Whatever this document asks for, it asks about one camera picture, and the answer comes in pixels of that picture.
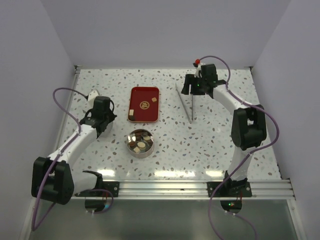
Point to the aluminium front rail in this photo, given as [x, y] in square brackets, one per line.
[197, 189]

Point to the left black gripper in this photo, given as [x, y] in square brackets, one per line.
[112, 116]

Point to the round metal tin lid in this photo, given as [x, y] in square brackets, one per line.
[108, 129]

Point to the dark oval chocolate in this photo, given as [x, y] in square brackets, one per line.
[132, 117]

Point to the white oval chocolate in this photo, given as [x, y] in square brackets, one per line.
[146, 138]
[141, 145]

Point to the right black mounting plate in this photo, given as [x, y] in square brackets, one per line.
[230, 189]

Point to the metal tongs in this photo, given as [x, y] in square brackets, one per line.
[186, 101]

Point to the brown cup chocolate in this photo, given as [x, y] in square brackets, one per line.
[132, 143]

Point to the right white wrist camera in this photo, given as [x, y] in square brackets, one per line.
[198, 71]

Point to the round metal tin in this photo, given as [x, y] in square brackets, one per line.
[144, 153]

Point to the black mounting plate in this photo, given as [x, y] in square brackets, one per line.
[230, 189]
[107, 189]

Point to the dark brown square chocolate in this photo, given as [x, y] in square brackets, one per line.
[150, 141]

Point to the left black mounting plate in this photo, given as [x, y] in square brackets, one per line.
[107, 189]

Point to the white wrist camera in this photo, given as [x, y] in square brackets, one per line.
[198, 71]
[92, 95]

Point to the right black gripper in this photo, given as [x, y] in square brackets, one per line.
[190, 79]

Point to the red rectangular tray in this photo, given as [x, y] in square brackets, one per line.
[145, 110]

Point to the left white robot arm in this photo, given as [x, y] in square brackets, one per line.
[52, 178]

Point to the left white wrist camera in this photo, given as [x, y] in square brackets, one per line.
[92, 95]

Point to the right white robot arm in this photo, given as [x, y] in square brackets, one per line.
[248, 129]

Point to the white cube chocolate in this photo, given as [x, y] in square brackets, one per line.
[136, 149]

